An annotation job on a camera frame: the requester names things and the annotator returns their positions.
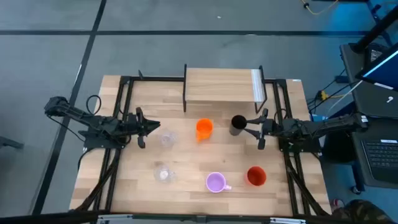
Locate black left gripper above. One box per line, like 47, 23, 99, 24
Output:
127, 107, 161, 149

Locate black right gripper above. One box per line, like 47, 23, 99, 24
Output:
244, 108, 276, 151

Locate clear glass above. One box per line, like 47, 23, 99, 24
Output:
157, 128, 179, 149

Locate red plastic cup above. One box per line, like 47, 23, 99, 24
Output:
246, 166, 267, 187

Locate orange plastic mug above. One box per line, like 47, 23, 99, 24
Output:
195, 118, 215, 144

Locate purple plastic mug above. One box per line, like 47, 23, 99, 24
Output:
205, 172, 233, 194

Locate black tall cup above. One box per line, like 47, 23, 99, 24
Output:
229, 114, 249, 137

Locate clear glass mug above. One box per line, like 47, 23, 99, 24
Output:
153, 161, 178, 184

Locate black computer cart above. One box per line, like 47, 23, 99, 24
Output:
340, 42, 398, 195

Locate black laptop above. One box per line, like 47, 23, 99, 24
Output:
360, 138, 398, 185

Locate person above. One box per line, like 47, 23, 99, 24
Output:
331, 198, 396, 224

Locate computer monitor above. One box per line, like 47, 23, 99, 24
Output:
355, 43, 398, 91

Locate dark grey stand foot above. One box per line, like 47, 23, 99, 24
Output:
0, 136, 24, 150

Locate black stand pole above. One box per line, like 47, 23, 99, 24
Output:
349, 12, 398, 53

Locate black metal table frame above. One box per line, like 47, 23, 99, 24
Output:
70, 70, 332, 224

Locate wooden shelf with black frame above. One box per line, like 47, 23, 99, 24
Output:
182, 63, 269, 114

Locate yellow cable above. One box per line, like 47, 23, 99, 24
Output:
300, 0, 340, 16

